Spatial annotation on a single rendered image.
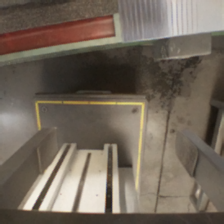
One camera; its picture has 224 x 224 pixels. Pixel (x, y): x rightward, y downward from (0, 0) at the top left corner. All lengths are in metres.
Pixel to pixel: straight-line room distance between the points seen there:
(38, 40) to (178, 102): 1.14
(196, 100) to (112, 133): 0.76
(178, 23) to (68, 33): 0.27
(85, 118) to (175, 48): 0.64
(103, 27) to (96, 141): 0.74
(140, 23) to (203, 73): 1.06
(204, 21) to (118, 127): 0.72
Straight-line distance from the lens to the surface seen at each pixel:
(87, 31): 0.44
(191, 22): 0.46
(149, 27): 0.43
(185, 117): 1.44
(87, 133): 1.02
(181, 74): 1.34
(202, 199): 1.71
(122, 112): 0.96
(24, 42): 0.49
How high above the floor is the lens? 1.24
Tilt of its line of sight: 73 degrees down
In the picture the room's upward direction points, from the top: 179 degrees counter-clockwise
